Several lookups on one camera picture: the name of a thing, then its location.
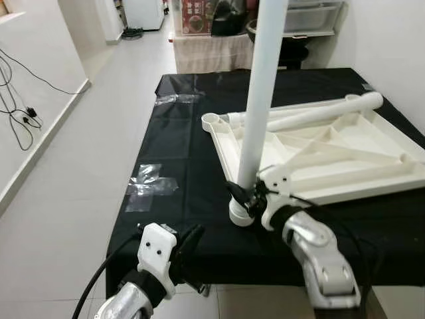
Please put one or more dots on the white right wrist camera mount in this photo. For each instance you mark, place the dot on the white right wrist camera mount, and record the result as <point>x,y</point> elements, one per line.
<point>279,179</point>

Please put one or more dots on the crumpled clear tape patch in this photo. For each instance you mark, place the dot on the crumpled clear tape patch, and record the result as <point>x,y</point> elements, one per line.
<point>176,98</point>

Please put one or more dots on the black wok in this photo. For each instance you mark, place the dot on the black wok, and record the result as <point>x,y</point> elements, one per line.
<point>295,42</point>

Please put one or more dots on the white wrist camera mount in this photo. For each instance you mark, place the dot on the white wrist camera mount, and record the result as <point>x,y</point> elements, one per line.
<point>279,179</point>
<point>156,249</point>

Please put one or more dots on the white box appliance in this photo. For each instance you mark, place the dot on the white box appliance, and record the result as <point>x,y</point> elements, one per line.
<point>143,12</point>

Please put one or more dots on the black bag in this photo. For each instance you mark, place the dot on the black bag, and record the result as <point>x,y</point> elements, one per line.
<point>229,16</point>

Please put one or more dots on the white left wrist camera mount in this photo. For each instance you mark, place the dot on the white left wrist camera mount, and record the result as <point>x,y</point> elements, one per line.
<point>156,249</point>

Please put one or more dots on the white plastic table top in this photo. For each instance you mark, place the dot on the white plastic table top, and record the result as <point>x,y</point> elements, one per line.
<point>332,153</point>

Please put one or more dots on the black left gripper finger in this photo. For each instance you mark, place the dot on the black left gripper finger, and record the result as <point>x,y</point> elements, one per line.
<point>192,239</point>

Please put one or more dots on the black table cloth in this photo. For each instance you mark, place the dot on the black table cloth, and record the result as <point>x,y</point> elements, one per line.
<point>186,133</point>

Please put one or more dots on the clear plastic storage box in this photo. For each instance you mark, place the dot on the clear plastic storage box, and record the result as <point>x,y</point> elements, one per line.
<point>312,16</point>

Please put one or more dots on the red printed box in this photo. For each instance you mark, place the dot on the red printed box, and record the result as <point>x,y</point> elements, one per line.
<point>196,16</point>

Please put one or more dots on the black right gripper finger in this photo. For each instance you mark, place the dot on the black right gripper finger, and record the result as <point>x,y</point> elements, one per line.
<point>236,194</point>

